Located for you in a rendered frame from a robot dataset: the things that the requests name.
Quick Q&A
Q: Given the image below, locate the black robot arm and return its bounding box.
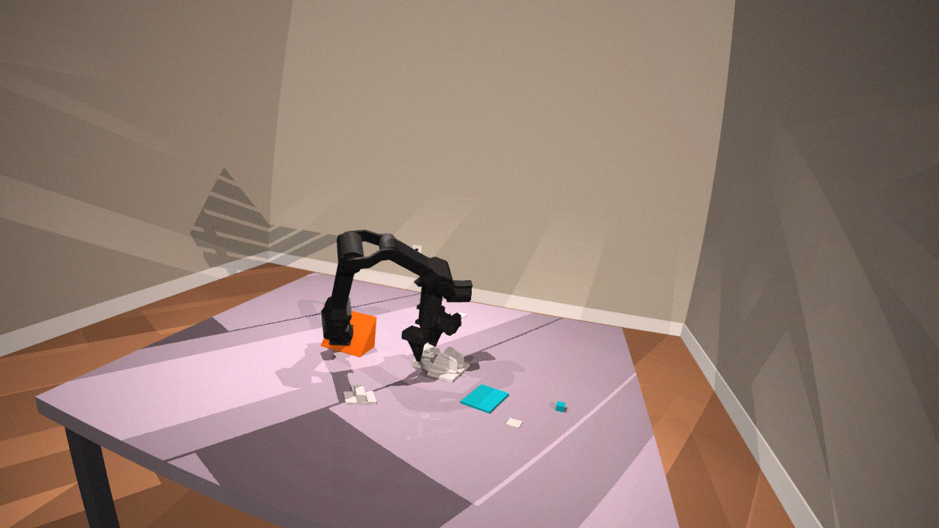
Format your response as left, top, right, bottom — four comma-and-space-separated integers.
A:
321, 230, 472, 345

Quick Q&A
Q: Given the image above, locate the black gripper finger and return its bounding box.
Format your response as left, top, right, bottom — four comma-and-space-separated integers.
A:
428, 328, 443, 346
407, 341, 430, 362

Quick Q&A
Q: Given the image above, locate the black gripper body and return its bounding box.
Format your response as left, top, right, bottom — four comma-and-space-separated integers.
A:
401, 302, 444, 344

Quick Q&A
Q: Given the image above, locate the cyan flat rectangular plate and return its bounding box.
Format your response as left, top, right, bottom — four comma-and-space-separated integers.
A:
460, 384, 509, 414

